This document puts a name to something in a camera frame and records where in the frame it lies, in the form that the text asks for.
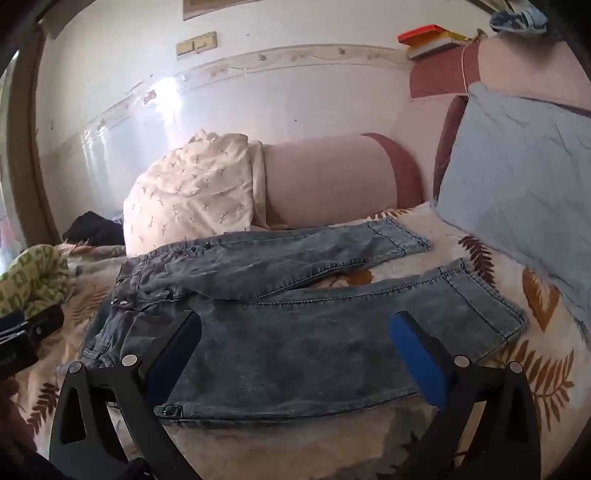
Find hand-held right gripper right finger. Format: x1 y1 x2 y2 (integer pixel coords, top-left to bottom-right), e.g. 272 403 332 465
389 310 542 480

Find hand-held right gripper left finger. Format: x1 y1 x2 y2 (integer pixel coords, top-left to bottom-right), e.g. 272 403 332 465
48 310 204 480

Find blue denim pants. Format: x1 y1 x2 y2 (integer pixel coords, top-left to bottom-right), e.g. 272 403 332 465
78 217 531 422

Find green patterned cloth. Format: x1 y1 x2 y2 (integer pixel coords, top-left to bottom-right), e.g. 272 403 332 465
0 244 75 319

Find leaf print blanket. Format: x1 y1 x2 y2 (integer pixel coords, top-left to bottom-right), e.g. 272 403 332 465
0 203 591 480

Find black cloth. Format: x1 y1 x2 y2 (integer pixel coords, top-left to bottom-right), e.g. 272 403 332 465
62 211 126 247

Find cream floral pillow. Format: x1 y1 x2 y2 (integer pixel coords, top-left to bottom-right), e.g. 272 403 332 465
122 130 269 257

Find pink bolster cushion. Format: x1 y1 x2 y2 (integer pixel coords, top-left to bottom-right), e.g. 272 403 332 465
261 133 423 229

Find light blue pillow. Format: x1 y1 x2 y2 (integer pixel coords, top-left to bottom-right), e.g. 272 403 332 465
434 82 591 333

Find pink sofa backrest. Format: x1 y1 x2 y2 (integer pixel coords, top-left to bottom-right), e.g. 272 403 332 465
409 34 591 204

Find red book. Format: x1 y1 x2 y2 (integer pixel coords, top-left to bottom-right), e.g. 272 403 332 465
397 24 450 46

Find blue crumpled cloth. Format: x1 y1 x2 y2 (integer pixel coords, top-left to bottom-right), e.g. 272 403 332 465
489 7 550 34

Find brown door frame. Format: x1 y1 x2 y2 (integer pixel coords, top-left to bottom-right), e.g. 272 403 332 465
0 0 65 247

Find thin hanging cord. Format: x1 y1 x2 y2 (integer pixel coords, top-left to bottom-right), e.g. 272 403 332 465
460 42 471 99

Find beige wall switch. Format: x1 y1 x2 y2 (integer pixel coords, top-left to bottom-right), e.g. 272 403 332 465
176 31 218 59

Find wall picture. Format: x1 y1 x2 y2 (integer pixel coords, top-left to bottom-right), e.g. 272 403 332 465
182 0 278 21

